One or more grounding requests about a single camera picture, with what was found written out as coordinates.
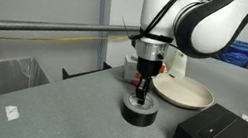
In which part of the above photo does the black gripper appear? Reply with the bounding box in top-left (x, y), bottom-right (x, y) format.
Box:
top-left (130, 55), bottom-right (165, 108)

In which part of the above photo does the black masking tape roll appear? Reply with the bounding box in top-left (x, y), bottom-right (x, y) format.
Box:
top-left (118, 89), bottom-right (162, 130)

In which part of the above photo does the cream plate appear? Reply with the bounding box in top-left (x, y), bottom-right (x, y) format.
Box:
top-left (148, 70), bottom-right (218, 114)

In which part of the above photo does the white box with red dot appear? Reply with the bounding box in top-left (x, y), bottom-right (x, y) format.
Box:
top-left (120, 53), bottom-right (140, 83)

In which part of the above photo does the blue lined trash bin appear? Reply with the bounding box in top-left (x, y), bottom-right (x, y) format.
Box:
top-left (214, 36), bottom-right (248, 69)

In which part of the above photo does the small white paper scrap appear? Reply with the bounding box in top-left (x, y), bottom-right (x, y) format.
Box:
top-left (240, 113), bottom-right (248, 123)

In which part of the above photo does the grey metal pole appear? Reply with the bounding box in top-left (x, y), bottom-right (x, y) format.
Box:
top-left (0, 3), bottom-right (141, 58)

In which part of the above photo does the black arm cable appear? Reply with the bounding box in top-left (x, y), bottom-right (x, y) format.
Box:
top-left (117, 0), bottom-right (213, 54)

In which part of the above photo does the blue wall strip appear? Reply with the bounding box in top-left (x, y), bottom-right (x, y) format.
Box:
top-left (85, 0), bottom-right (116, 71)

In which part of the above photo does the yellow cord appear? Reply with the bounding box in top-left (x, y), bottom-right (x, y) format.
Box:
top-left (0, 15), bottom-right (131, 65)

